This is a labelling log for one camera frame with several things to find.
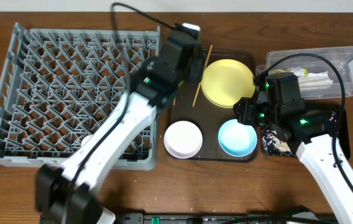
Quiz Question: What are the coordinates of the clear plastic container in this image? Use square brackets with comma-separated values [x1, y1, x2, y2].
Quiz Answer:
[255, 46, 353, 100]

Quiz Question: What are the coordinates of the white shallow bowl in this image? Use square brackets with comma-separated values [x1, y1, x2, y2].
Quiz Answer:
[163, 121, 203, 159]

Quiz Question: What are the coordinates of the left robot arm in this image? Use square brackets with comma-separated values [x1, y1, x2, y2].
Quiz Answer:
[35, 53, 205, 224]

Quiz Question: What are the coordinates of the black rectangular bin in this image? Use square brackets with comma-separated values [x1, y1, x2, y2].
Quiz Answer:
[260, 102, 351, 159]

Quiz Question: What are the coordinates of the dark brown serving tray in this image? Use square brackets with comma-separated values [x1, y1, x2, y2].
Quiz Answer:
[165, 48, 259, 163]

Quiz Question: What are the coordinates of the yellow round plate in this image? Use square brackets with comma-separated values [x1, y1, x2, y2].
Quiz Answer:
[201, 59, 255, 108]

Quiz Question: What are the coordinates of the white cup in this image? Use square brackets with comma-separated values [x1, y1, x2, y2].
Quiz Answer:
[81, 135, 92, 147]

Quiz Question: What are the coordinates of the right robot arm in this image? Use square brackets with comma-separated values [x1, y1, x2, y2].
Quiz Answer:
[233, 98, 353, 223]

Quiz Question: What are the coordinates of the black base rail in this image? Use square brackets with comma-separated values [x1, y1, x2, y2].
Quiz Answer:
[115, 205, 337, 224]

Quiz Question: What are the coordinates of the spilled rice pile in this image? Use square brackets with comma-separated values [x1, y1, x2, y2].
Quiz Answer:
[261, 129, 294, 157]

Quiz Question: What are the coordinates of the light blue bowl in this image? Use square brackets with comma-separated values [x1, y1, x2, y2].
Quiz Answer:
[218, 119, 258, 157]

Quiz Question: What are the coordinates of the green snack wrapper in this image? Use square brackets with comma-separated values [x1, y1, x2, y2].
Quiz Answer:
[269, 67, 309, 77]

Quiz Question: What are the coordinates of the grey plastic dish rack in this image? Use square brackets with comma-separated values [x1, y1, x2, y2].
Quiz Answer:
[0, 24, 162, 167]

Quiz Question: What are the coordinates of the white napkin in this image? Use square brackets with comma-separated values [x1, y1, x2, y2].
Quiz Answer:
[298, 72, 333, 87]

